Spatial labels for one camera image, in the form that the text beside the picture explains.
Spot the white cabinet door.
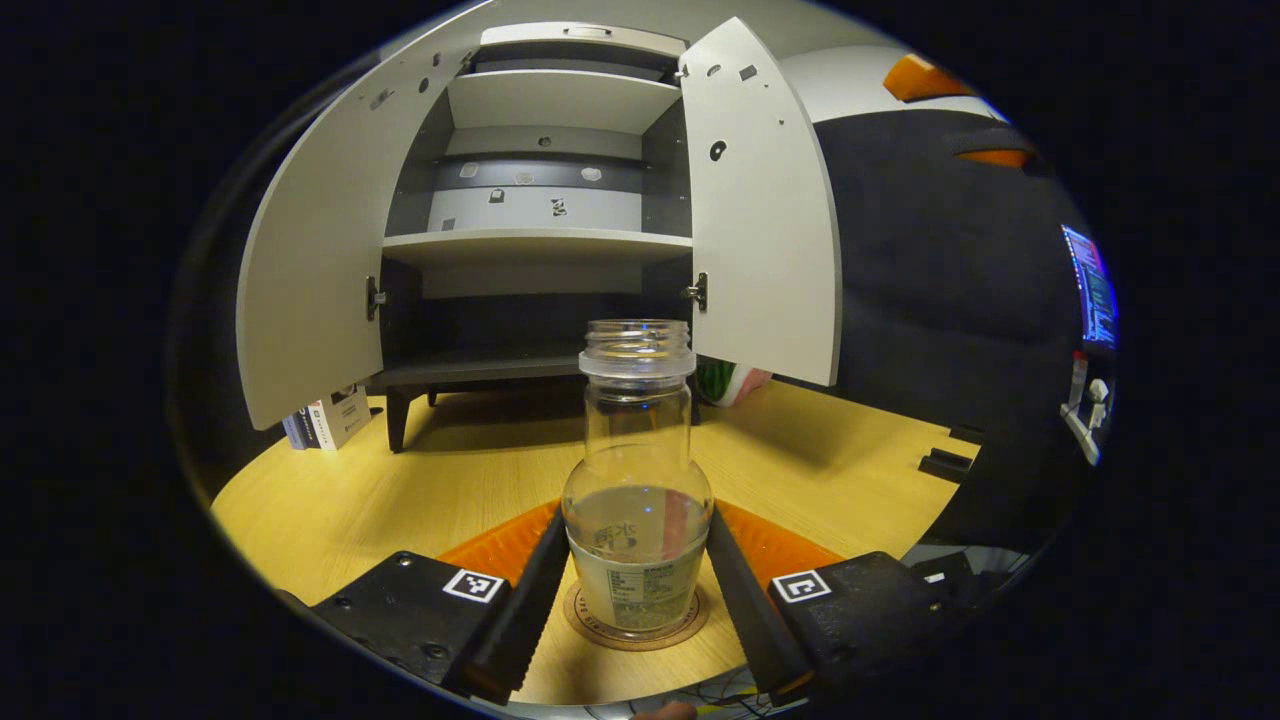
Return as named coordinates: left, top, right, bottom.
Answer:
left=680, top=17, right=843, bottom=388
left=237, top=38, right=479, bottom=431

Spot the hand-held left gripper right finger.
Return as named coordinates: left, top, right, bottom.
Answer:
left=705, top=498, right=979, bottom=706

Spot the clear glass bottle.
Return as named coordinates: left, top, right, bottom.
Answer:
left=561, top=318, right=715, bottom=633

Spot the white cardboard box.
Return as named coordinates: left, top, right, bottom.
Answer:
left=305, top=385, right=373, bottom=451

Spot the round brown coaster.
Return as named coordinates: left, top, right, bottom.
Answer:
left=562, top=583, right=711, bottom=653

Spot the white cabinet drawer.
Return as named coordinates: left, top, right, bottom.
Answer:
left=478, top=22, right=691, bottom=59

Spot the white cabinet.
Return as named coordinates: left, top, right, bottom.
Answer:
left=365, top=22, right=701, bottom=453

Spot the watermelon slice toy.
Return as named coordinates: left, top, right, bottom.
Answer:
left=695, top=357, right=773, bottom=408

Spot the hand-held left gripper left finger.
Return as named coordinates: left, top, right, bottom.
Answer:
left=275, top=498, right=573, bottom=706

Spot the computer monitor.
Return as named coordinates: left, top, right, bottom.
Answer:
left=1060, top=225, right=1118, bottom=348

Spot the white cabinet shelf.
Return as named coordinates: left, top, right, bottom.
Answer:
left=383, top=228, right=694, bottom=269
left=447, top=70, right=683, bottom=136

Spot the white device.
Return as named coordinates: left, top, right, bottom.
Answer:
left=1060, top=350, right=1113, bottom=468

